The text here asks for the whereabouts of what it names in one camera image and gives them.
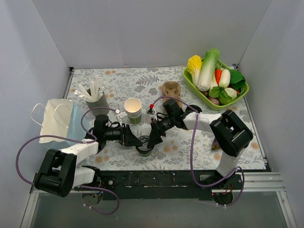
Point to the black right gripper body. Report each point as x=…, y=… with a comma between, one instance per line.
x=156, y=130

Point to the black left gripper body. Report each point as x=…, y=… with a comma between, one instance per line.
x=127, y=135

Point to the black plastic cup lid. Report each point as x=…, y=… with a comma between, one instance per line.
x=144, y=139

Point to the green paper coffee cup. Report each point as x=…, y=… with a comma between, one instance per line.
x=145, y=153

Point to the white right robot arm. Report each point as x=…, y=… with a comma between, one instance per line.
x=232, y=135

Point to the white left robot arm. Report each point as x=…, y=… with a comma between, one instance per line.
x=58, y=173

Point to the stack of black lids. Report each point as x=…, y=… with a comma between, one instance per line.
x=196, y=108

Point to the brown pulp cup carrier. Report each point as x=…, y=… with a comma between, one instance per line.
x=171, y=89

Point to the grey straw holder cup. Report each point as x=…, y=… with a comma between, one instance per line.
x=102, y=102

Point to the green plastic basket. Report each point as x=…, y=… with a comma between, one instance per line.
x=202, y=97

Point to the stack of paper cups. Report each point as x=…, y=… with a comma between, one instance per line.
x=133, y=109

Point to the red toy onion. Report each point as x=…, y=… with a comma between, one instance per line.
x=213, y=100

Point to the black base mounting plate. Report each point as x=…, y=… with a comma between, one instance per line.
x=158, y=185

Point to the white paper carry bag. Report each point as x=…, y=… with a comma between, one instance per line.
x=62, y=117

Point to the purple toy eggplant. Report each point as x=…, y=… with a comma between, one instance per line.
x=215, y=145

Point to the yellow toy cabbage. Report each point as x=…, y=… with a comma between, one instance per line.
x=194, y=65

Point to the small green toy cabbage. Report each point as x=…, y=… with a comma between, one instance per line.
x=227, y=95

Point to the white toy radish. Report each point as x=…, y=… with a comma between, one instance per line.
x=224, y=79

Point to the orange toy carrot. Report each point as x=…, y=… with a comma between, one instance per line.
x=218, y=73

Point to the green toy napa cabbage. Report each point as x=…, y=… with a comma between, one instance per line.
x=208, y=69

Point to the green toy leafy vegetable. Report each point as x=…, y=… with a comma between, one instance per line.
x=237, y=82

